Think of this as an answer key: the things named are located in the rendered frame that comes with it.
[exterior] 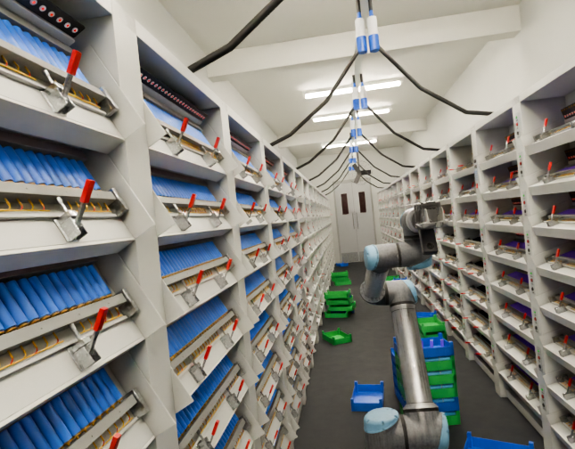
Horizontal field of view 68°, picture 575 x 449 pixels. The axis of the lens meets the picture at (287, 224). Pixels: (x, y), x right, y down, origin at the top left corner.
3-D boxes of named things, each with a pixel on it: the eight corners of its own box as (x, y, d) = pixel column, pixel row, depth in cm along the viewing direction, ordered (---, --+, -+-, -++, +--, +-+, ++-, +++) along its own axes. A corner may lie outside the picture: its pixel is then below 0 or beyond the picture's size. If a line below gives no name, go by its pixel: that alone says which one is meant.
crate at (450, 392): (406, 401, 245) (405, 387, 245) (398, 387, 265) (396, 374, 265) (458, 396, 244) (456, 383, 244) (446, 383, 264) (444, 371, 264)
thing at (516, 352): (541, 386, 212) (529, 360, 212) (497, 348, 272) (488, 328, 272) (582, 371, 209) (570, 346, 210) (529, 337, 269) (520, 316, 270)
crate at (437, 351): (402, 360, 244) (400, 346, 244) (394, 349, 265) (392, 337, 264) (454, 355, 244) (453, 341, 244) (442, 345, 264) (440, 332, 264)
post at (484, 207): (500, 397, 272) (474, 125, 271) (495, 391, 282) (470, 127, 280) (533, 395, 270) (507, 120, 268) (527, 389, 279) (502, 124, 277)
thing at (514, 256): (530, 273, 211) (519, 247, 212) (489, 259, 271) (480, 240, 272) (570, 257, 209) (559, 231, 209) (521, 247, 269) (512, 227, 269)
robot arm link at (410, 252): (398, 269, 159) (395, 236, 159) (430, 265, 158) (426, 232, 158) (403, 272, 149) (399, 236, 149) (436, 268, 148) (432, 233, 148)
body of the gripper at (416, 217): (415, 203, 131) (408, 206, 143) (419, 232, 130) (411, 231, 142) (441, 200, 130) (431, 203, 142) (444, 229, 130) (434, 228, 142)
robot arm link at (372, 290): (357, 287, 215) (363, 239, 153) (382, 284, 214) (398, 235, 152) (360, 309, 210) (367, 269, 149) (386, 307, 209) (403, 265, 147)
